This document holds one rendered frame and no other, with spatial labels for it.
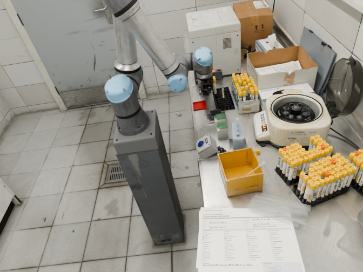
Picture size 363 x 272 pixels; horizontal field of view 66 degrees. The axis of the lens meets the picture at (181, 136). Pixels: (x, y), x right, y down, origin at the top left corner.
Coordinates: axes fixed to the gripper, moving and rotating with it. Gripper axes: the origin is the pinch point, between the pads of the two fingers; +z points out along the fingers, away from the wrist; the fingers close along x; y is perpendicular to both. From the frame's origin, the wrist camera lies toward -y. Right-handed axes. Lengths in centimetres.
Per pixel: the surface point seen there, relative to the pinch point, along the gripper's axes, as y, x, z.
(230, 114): 17.9, 10.5, -4.7
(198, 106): 8.9, -4.5, 0.3
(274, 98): 18.9, 28.4, -18.4
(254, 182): 56, 11, -33
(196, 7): -127, 8, 80
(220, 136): 31.7, 2.8, -15.3
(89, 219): 54, -95, 76
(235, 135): 36.0, 8.0, -26.6
